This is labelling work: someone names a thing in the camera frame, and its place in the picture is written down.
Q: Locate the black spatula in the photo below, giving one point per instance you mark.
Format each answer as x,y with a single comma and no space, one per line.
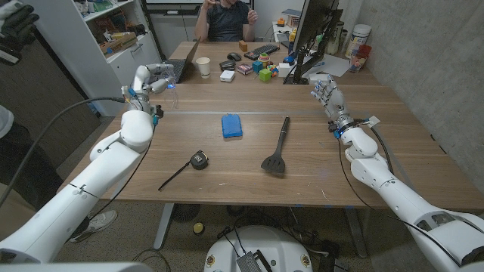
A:
275,163

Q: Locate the grey electronics box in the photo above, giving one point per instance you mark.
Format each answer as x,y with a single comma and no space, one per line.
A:
249,263

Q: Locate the orange wooden block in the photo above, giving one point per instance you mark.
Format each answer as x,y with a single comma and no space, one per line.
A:
243,46

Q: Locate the white shelf cabinet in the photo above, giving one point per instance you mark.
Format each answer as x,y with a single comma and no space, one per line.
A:
94,56

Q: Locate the black monitor stand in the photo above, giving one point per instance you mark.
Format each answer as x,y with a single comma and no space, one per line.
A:
300,72

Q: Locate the colourful stacking toy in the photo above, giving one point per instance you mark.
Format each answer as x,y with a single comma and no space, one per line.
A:
264,58

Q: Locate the small white box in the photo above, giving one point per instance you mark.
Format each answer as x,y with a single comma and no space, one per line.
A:
227,76

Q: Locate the standing person dark trousers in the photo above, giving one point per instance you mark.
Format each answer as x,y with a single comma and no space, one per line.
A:
22,158

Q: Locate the black tape measure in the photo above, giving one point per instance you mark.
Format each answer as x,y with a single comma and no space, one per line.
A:
199,160

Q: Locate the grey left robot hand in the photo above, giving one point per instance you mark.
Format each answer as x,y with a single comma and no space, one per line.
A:
141,85

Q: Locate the white paper cup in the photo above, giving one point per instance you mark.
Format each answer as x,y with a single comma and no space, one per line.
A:
203,67

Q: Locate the red plastic cup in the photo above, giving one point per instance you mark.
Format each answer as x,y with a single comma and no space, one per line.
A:
358,60

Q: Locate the yellow ball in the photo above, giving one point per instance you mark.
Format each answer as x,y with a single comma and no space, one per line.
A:
198,228

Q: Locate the blue round object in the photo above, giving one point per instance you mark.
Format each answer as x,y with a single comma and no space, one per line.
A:
290,60

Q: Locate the black computer monitor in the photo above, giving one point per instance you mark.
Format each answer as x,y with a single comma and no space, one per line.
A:
312,22

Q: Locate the black laptop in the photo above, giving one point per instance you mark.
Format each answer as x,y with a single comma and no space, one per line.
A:
181,70

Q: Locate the clear glasses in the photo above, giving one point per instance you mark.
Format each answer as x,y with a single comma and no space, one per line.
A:
172,84

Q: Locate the pink small box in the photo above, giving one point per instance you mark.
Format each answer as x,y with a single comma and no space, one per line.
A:
245,68

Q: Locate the black computer mouse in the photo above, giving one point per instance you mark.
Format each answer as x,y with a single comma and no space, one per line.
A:
234,56

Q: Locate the black keyboard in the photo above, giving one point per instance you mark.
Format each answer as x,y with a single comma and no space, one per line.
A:
262,51

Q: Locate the white canister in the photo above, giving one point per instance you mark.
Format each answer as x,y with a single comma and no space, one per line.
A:
358,39

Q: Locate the grey table leg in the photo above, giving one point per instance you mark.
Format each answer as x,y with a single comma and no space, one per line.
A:
163,226
356,232

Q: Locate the flat white box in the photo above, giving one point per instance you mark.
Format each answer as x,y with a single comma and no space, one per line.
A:
315,78

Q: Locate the seated person dark t-shirt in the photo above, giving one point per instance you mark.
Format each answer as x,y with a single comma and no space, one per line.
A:
226,22

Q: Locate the green cube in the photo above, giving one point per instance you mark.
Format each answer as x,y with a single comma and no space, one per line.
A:
265,75

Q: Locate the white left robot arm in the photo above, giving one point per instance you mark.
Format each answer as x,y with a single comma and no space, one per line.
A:
109,162

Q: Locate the yellow bottle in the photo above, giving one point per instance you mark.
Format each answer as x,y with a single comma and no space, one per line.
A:
292,36

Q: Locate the blue ice pack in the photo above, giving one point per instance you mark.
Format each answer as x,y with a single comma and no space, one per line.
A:
231,125

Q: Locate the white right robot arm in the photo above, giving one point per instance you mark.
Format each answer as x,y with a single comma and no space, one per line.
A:
382,179

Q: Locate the white robot torso base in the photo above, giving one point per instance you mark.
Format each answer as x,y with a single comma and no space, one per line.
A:
280,245

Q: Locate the black and white tracking glove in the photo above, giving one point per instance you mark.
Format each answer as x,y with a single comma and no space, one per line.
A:
17,26

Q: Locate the multicoloured puzzle cube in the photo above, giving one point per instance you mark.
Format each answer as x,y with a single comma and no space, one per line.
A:
273,70

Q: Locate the white paper sheet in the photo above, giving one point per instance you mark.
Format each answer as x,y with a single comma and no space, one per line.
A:
334,65

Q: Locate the white cube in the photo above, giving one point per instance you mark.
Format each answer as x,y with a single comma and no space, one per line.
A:
284,70

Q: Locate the orange small object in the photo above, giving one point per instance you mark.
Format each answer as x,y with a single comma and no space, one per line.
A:
280,22

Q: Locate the teal cube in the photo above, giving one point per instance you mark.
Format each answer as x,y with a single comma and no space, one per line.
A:
258,67

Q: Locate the black round fan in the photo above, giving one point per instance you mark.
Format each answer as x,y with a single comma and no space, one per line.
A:
185,212

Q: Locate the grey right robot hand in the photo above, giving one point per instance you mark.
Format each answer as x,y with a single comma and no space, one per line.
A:
334,102

